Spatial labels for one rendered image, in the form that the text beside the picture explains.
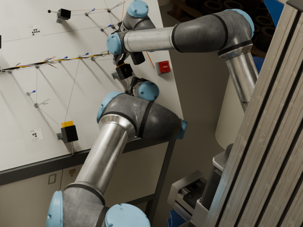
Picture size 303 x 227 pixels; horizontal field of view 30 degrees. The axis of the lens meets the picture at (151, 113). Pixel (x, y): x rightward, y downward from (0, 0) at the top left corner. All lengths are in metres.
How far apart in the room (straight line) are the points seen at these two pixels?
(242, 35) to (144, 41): 0.33
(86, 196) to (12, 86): 0.93
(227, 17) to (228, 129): 2.13
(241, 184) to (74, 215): 0.42
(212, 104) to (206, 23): 2.65
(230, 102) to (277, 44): 2.69
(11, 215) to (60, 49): 0.73
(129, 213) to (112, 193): 1.29
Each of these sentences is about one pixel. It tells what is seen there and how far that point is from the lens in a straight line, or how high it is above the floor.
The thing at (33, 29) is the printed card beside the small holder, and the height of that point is 1.25.
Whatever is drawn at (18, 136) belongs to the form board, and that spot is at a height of 0.95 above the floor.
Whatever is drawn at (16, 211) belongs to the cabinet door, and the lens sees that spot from 2.50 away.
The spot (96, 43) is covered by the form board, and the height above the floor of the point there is 1.19.
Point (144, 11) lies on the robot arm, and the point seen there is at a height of 1.48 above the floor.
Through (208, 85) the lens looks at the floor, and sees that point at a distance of 4.57.
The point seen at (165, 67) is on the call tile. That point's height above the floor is 1.09.
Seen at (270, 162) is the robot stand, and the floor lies 1.70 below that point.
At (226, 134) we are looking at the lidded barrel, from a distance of 3.90.
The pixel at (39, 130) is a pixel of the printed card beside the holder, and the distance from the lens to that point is 2.30.
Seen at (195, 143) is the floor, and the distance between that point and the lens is 3.94.
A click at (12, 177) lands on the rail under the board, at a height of 0.83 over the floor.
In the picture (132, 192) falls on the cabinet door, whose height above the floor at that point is 0.46.
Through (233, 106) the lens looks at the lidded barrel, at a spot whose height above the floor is 0.36.
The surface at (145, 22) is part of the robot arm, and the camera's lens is 2.12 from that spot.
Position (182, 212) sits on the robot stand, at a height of 1.04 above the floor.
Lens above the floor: 2.43
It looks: 36 degrees down
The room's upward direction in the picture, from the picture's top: 14 degrees clockwise
